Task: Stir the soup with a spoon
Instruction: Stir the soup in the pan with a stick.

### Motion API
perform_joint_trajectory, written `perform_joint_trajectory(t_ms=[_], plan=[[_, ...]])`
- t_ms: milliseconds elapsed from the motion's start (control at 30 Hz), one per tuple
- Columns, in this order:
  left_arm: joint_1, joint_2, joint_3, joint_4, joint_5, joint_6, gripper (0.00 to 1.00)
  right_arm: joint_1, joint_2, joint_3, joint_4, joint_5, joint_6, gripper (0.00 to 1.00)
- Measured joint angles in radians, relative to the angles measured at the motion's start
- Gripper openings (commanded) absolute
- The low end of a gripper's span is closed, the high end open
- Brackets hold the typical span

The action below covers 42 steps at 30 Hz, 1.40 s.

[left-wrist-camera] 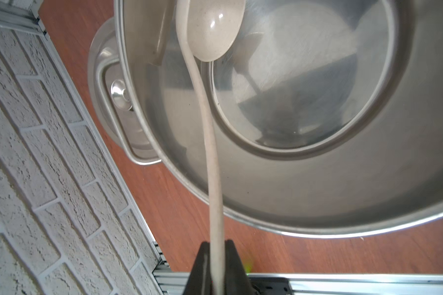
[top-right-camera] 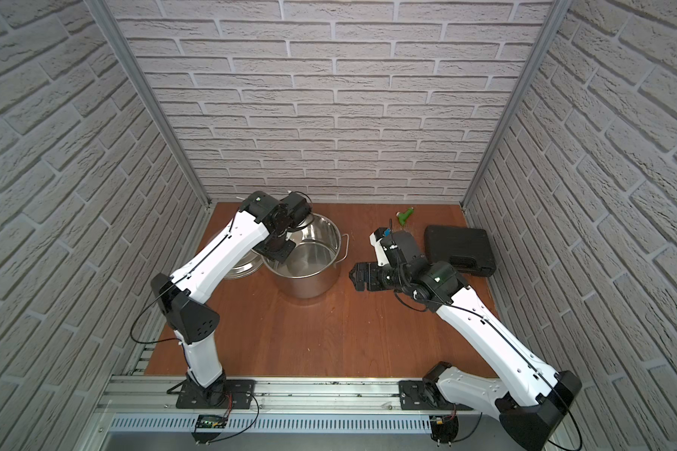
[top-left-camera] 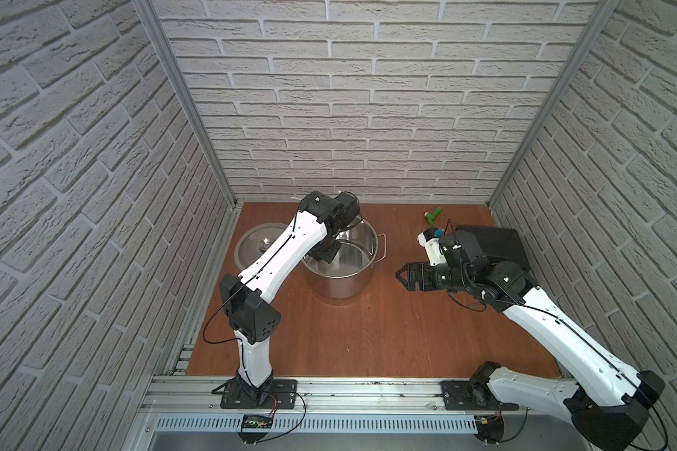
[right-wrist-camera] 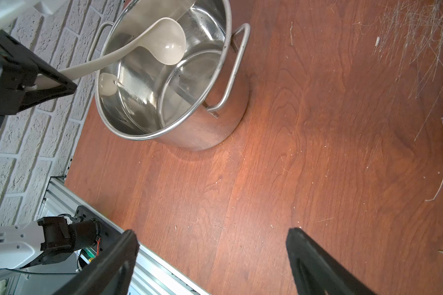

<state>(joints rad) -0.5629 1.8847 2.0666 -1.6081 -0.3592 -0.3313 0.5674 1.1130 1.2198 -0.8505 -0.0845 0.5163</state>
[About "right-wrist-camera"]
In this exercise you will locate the stainless steel pot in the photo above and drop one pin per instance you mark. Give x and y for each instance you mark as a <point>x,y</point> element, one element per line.
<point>195,104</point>

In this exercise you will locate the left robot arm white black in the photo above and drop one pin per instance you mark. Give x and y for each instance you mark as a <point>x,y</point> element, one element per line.
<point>38,143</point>

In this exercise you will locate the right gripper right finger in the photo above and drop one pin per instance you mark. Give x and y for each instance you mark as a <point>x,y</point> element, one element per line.
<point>316,272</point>

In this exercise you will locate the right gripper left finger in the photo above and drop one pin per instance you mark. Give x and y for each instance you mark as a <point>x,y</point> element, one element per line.
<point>110,273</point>

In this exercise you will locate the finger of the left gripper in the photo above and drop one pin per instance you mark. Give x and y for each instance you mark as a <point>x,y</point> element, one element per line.
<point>38,83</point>

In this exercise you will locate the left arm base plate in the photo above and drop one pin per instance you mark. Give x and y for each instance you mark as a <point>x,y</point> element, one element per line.
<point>94,232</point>

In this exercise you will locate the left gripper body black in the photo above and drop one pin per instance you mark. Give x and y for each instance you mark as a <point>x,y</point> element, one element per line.
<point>10,72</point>

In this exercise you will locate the aluminium rail frame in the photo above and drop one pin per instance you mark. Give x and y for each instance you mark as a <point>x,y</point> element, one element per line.
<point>152,275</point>

